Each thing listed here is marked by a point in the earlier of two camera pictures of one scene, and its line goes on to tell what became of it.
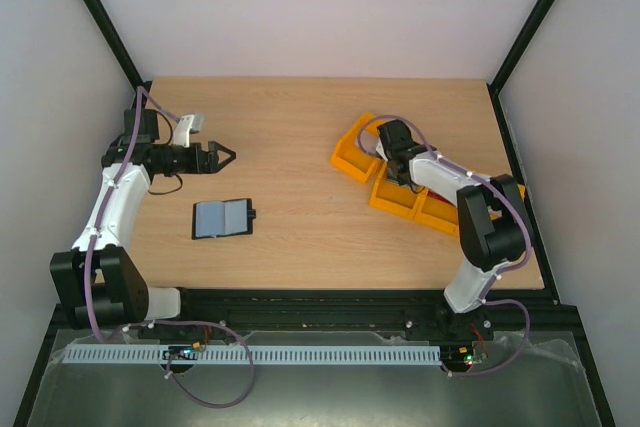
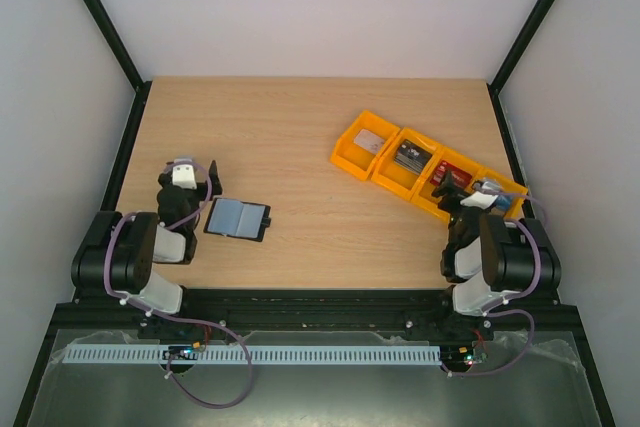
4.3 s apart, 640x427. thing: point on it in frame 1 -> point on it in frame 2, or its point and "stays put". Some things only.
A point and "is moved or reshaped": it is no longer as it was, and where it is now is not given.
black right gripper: x=397 y=175 -> x=454 y=195
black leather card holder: x=222 y=218 is moved or reshaped
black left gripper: x=211 y=158 -> x=214 y=174
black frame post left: x=103 y=22 stays put
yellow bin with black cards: x=394 y=197 is moved or reshaped
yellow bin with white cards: x=356 y=152 stays put
